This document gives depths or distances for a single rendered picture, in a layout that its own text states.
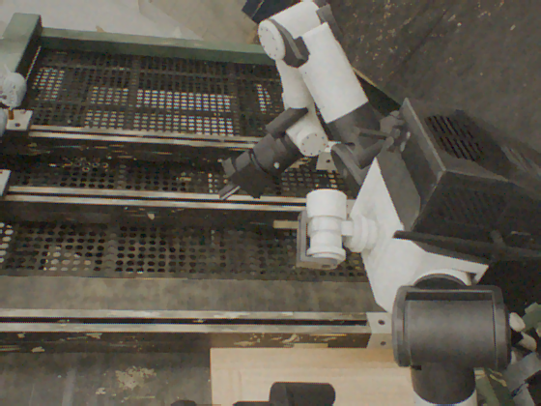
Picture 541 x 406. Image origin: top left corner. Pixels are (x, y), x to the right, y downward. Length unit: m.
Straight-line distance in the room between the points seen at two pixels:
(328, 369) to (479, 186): 0.66
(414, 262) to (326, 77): 0.40
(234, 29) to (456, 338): 5.73
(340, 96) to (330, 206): 0.25
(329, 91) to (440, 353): 0.53
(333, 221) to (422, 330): 0.24
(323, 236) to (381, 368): 0.54
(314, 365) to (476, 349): 0.61
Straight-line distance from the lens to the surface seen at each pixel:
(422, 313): 0.88
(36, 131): 1.99
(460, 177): 0.89
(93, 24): 4.89
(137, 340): 1.39
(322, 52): 1.17
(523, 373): 1.50
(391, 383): 1.44
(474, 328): 0.87
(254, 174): 1.41
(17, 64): 2.29
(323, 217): 1.00
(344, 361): 1.44
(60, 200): 1.69
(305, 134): 1.33
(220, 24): 6.39
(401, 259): 0.95
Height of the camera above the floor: 1.96
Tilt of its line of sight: 27 degrees down
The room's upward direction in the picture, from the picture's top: 61 degrees counter-clockwise
